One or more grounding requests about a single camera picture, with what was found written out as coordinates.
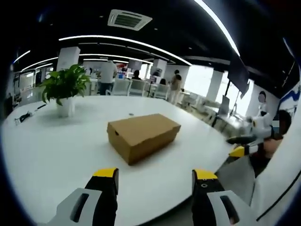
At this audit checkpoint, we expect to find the computer monitor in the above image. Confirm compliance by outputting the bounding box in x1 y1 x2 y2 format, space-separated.
218 95 230 116

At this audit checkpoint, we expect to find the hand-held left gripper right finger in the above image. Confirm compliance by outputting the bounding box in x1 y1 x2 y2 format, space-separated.
191 169 257 226

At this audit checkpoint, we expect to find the brown cardboard shoe box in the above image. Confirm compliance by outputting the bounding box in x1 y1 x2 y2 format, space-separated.
107 113 182 166

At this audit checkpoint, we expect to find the ceiling air conditioner vent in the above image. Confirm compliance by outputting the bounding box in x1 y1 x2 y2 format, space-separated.
107 9 153 31

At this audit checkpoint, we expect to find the white plant pot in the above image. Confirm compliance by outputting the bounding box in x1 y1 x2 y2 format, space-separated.
56 97 76 118

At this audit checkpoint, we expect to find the white office chair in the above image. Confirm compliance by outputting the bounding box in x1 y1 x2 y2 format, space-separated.
128 79 146 97
105 79 132 97
153 83 169 100

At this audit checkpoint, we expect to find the black and white tool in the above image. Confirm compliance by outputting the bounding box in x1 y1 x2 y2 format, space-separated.
14 112 33 125

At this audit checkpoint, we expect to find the green potted plant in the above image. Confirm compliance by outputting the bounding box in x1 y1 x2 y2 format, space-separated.
40 64 92 106

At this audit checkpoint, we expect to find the person's white sleeve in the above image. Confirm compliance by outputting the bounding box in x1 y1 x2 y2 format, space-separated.
250 117 301 218

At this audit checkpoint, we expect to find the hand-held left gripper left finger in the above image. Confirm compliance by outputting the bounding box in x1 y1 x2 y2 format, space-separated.
48 167 119 226

